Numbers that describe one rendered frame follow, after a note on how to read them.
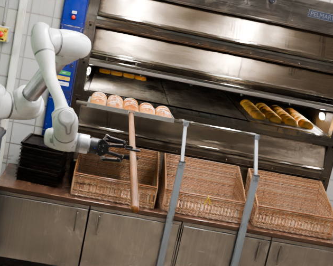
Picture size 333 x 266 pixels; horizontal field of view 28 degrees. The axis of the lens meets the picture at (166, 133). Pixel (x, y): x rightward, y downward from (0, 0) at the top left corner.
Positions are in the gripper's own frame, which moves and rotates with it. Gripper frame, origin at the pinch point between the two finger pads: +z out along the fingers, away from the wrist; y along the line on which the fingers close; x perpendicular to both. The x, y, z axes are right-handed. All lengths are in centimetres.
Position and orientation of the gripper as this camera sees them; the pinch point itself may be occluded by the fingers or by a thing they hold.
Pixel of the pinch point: (131, 153)
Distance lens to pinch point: 312.8
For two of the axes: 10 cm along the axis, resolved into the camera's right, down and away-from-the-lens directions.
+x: 0.6, 2.3, -9.7
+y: -2.1, 9.5, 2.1
